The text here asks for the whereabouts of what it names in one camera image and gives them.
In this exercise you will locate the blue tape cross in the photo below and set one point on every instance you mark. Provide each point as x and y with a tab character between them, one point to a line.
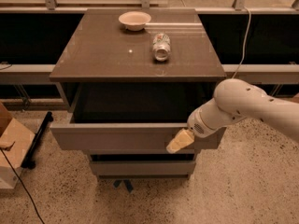
127	183

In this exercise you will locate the white bowl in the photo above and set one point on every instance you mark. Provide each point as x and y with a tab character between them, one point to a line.
134	20

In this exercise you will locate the grey drawer cabinet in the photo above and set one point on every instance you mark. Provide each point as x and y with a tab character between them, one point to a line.
102	50

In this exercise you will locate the grey top drawer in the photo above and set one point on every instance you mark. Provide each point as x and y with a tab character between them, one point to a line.
129	116

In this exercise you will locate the crushed soda can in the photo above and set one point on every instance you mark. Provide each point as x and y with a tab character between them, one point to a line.
161	47

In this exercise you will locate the black stand leg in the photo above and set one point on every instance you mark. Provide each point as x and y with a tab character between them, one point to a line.
28	161

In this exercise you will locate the grey drawer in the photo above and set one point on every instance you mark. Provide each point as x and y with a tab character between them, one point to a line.
129	116
135	151
143	168

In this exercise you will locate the cardboard box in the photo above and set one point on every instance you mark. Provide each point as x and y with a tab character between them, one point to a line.
15	141

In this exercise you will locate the grey bottom drawer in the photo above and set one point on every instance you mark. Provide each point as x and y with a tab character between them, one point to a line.
143	168

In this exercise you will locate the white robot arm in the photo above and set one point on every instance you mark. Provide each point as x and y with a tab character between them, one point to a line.
234	100

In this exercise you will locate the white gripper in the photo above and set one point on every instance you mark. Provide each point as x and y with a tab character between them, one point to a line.
196	124

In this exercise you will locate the grey middle drawer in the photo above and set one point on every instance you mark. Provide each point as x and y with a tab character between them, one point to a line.
135	151

